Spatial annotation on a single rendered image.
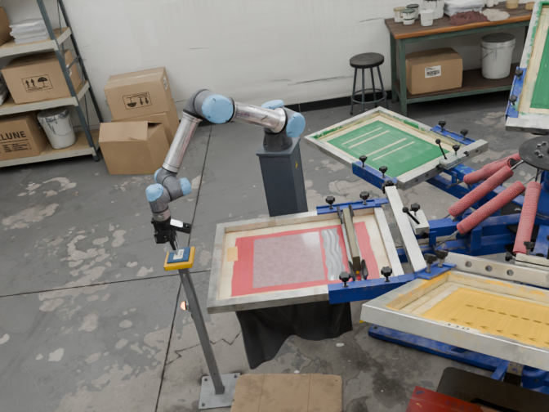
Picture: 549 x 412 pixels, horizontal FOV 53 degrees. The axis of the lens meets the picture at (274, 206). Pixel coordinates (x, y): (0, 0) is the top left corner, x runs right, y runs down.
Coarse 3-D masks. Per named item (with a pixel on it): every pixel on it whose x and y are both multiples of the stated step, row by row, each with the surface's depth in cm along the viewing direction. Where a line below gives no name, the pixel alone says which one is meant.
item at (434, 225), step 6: (432, 222) 234; (438, 222) 233; (444, 222) 232; (450, 222) 232; (432, 228) 231; (438, 228) 231; (444, 228) 231; (450, 228) 231; (414, 234) 232; (438, 234) 232; (444, 234) 232; (450, 234) 232
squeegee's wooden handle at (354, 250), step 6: (342, 210) 249; (348, 210) 247; (348, 216) 243; (348, 222) 239; (348, 228) 236; (348, 234) 233; (354, 234) 232; (348, 240) 233; (354, 240) 228; (354, 246) 225; (354, 252) 222; (354, 258) 220; (354, 264) 221; (360, 264) 221; (354, 270) 223; (360, 270) 223
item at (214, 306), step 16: (368, 208) 259; (224, 224) 265; (240, 224) 263; (256, 224) 262; (272, 224) 263; (288, 224) 263; (384, 224) 246; (224, 240) 258; (384, 240) 236; (400, 272) 218; (208, 288) 227; (320, 288) 217; (208, 304) 219; (224, 304) 217; (240, 304) 217; (256, 304) 217; (272, 304) 217; (288, 304) 217
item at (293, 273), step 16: (304, 256) 241; (320, 256) 239; (368, 256) 235; (240, 272) 238; (256, 272) 237; (272, 272) 235; (288, 272) 233; (304, 272) 232; (320, 272) 230; (368, 272) 226; (240, 288) 230; (256, 288) 228; (272, 288) 227; (288, 288) 225
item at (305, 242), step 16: (240, 240) 258; (256, 240) 256; (272, 240) 254; (288, 240) 252; (304, 240) 251; (320, 240) 249; (368, 240) 244; (240, 256) 248; (256, 256) 246; (272, 256) 244; (288, 256) 243
